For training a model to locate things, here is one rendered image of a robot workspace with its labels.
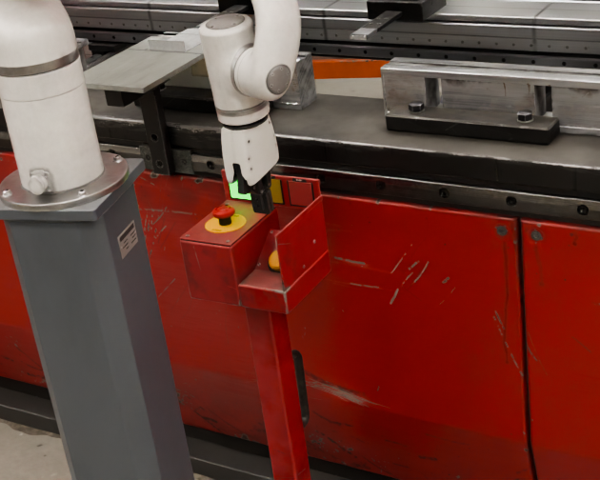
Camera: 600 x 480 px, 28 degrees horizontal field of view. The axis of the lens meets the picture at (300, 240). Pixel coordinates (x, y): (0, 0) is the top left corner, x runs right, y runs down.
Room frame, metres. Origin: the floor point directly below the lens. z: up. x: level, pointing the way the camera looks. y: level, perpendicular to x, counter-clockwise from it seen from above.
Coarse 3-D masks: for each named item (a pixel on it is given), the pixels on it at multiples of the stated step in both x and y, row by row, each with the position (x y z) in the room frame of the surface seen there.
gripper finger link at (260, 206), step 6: (252, 186) 1.77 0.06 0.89; (252, 192) 1.78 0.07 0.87; (264, 192) 1.79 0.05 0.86; (252, 198) 1.79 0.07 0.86; (258, 198) 1.79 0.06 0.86; (264, 198) 1.79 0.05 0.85; (252, 204) 1.80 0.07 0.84; (258, 204) 1.79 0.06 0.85; (264, 204) 1.79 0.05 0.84; (258, 210) 1.79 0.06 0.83; (264, 210) 1.80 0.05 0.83; (270, 210) 1.79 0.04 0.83
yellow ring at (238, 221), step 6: (234, 216) 1.89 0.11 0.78; (240, 216) 1.89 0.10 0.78; (210, 222) 1.88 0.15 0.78; (216, 222) 1.88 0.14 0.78; (234, 222) 1.87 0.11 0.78; (240, 222) 1.87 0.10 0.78; (210, 228) 1.86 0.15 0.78; (216, 228) 1.86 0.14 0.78; (222, 228) 1.86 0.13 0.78; (228, 228) 1.85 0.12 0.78; (234, 228) 1.85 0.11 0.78
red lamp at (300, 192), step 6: (294, 186) 1.89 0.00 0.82; (300, 186) 1.88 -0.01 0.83; (306, 186) 1.88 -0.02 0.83; (294, 192) 1.89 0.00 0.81; (300, 192) 1.88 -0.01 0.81; (306, 192) 1.88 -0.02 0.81; (294, 198) 1.89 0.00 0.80; (300, 198) 1.89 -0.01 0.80; (306, 198) 1.88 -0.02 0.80; (312, 198) 1.87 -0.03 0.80; (294, 204) 1.89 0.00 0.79; (300, 204) 1.89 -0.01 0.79; (306, 204) 1.88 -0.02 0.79
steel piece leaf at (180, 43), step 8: (152, 40) 2.22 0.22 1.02; (160, 40) 2.21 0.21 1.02; (168, 40) 2.20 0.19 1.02; (176, 40) 2.26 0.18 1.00; (184, 40) 2.25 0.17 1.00; (192, 40) 2.24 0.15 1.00; (200, 40) 2.24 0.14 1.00; (152, 48) 2.22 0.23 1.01; (160, 48) 2.21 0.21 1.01; (168, 48) 2.20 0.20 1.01; (176, 48) 2.19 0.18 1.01; (184, 48) 2.18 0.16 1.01; (192, 48) 2.20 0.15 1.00
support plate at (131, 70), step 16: (144, 48) 2.25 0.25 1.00; (112, 64) 2.17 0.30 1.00; (128, 64) 2.16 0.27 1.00; (144, 64) 2.14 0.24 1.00; (160, 64) 2.13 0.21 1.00; (176, 64) 2.11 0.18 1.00; (192, 64) 2.13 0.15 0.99; (96, 80) 2.09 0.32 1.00; (112, 80) 2.07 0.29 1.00; (128, 80) 2.06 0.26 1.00; (144, 80) 2.05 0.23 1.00; (160, 80) 2.05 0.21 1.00
